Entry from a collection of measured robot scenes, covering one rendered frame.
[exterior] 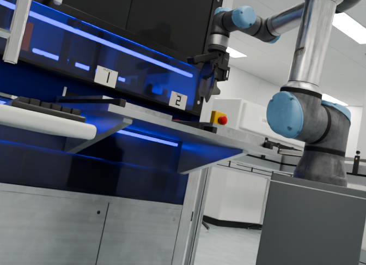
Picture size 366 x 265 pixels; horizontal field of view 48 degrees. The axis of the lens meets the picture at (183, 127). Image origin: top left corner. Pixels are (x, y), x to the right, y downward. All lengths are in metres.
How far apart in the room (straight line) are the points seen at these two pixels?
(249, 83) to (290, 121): 7.79
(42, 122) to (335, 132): 0.79
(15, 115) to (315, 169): 0.79
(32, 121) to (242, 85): 8.03
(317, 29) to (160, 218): 0.96
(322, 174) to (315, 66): 0.29
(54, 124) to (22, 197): 0.66
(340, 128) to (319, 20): 0.30
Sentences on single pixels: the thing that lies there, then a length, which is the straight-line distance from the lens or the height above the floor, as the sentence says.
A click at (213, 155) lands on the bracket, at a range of 1.58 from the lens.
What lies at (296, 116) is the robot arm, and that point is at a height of 0.94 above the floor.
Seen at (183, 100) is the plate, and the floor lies 1.03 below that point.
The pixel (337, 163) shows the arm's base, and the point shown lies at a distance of 1.24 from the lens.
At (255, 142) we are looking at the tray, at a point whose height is 0.89.
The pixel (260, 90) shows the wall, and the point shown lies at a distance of 9.14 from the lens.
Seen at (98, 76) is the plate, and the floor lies 1.01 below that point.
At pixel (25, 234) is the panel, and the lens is 1.47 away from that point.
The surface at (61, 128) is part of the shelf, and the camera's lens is 0.81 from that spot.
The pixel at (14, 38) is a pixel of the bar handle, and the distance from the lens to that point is 0.82.
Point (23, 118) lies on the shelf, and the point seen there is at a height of 0.79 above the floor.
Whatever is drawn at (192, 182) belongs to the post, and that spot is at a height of 0.70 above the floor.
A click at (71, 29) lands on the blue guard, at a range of 1.49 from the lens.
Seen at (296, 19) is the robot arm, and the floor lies 1.32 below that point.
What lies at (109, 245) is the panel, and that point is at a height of 0.42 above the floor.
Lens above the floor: 0.76
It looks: 5 degrees up
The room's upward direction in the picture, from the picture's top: 11 degrees clockwise
